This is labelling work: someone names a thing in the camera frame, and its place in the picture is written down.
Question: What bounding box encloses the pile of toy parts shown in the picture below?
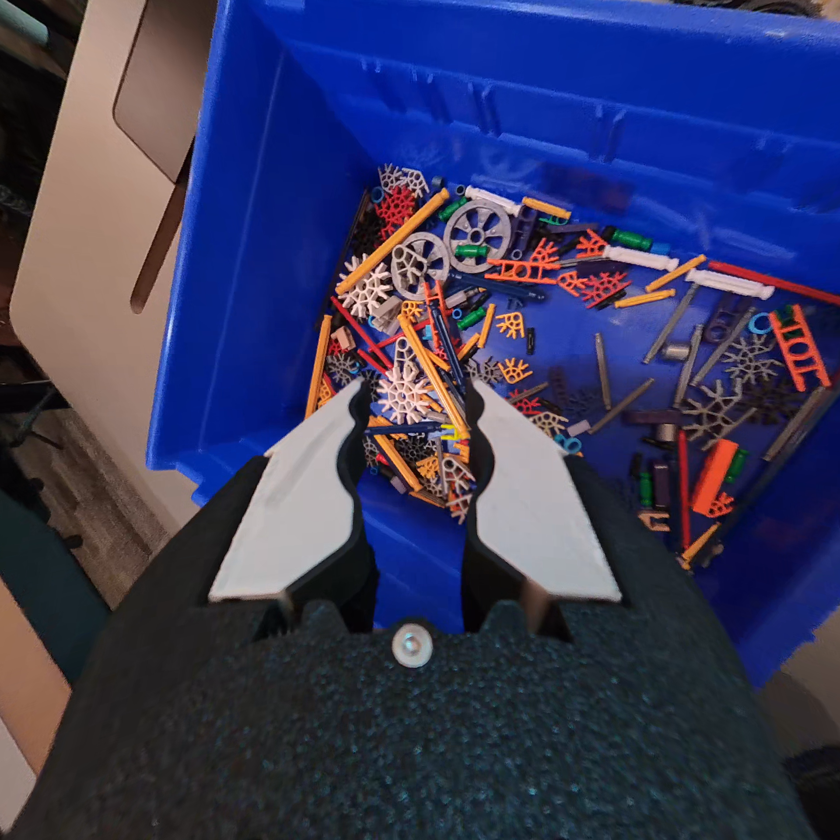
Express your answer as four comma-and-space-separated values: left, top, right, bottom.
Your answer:
305, 164, 840, 572

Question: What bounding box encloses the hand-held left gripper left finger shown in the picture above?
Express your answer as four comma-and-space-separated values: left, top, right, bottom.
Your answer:
209, 379, 380, 632

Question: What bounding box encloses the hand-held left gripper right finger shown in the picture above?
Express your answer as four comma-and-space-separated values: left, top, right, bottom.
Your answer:
462, 381, 622, 632

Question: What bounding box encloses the blue bin with square label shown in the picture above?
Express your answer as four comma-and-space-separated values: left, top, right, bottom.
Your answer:
146, 0, 840, 690

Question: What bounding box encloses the beige side panel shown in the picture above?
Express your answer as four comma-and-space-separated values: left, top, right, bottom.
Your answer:
10, 0, 217, 526

